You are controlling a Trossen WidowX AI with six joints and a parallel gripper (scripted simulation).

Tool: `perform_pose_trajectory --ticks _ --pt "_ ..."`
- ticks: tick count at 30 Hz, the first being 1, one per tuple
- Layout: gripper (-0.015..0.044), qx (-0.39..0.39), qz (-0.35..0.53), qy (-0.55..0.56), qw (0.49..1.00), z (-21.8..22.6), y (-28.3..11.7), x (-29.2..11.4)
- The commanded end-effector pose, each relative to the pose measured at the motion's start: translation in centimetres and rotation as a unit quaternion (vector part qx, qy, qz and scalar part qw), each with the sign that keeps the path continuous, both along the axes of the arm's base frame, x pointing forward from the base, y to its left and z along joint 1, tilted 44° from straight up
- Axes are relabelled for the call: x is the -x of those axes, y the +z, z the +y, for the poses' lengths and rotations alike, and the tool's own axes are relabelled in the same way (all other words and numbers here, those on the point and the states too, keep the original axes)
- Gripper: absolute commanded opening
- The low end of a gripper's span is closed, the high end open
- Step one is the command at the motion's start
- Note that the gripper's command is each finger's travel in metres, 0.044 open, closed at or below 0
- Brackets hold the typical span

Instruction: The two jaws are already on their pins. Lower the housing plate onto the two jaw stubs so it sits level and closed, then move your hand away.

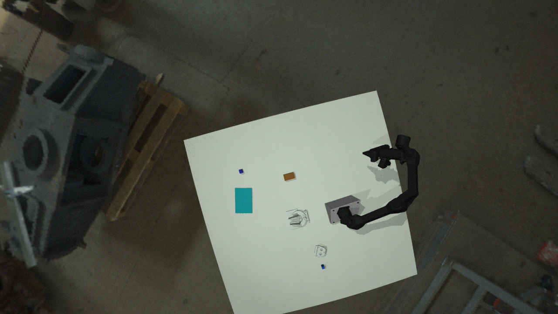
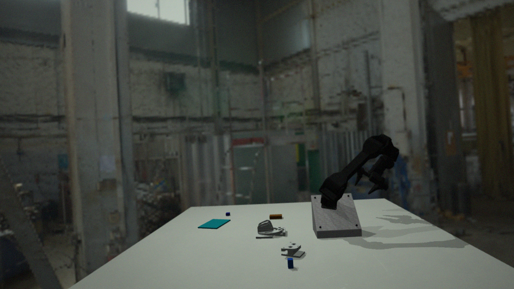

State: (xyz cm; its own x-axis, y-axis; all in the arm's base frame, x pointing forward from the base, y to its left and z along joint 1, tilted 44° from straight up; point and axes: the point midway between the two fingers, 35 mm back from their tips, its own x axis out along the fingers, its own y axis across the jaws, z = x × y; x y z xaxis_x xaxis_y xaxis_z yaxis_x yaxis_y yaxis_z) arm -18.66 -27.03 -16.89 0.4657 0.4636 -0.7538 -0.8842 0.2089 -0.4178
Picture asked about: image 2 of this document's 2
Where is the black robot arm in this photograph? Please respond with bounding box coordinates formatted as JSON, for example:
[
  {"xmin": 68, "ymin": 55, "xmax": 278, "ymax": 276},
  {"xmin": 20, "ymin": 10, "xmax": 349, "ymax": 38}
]
[{"xmin": 319, "ymin": 134, "xmax": 399, "ymax": 210}]

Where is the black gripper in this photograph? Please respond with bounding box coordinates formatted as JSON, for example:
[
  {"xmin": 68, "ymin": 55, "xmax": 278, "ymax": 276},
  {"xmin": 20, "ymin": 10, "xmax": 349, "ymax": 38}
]
[{"xmin": 355, "ymin": 164, "xmax": 388, "ymax": 194}]

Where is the teal rectangular plate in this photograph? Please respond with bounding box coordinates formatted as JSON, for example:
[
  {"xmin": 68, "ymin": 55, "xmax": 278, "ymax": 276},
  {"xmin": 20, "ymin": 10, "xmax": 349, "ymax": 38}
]
[{"xmin": 198, "ymin": 219, "xmax": 230, "ymax": 229}]

